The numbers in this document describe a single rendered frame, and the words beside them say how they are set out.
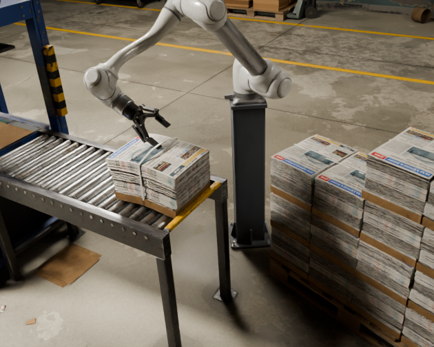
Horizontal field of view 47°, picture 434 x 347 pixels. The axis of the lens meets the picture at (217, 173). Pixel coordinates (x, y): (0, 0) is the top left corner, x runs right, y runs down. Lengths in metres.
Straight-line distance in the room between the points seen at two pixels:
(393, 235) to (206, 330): 1.14
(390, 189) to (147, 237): 1.06
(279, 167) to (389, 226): 0.66
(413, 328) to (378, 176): 0.76
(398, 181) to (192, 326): 1.37
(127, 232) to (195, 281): 0.93
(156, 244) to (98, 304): 0.97
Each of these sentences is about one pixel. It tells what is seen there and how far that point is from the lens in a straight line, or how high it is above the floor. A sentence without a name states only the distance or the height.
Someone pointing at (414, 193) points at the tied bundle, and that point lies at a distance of 2.21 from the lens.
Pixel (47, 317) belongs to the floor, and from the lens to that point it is 3.12.
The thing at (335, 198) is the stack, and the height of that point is 0.76.
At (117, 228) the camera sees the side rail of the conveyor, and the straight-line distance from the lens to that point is 2.34.
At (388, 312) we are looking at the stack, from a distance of 2.63.
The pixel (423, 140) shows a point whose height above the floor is 1.07.
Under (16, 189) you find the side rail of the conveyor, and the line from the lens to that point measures 2.78.
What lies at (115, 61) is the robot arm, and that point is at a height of 1.45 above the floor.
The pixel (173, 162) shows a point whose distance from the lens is 2.24.
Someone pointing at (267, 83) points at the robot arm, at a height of 1.19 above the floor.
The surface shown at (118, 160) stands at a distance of 2.31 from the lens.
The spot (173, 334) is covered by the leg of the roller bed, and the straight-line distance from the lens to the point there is 2.58.
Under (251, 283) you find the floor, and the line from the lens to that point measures 3.10.
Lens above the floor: 2.13
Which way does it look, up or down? 31 degrees down
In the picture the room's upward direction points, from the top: 3 degrees counter-clockwise
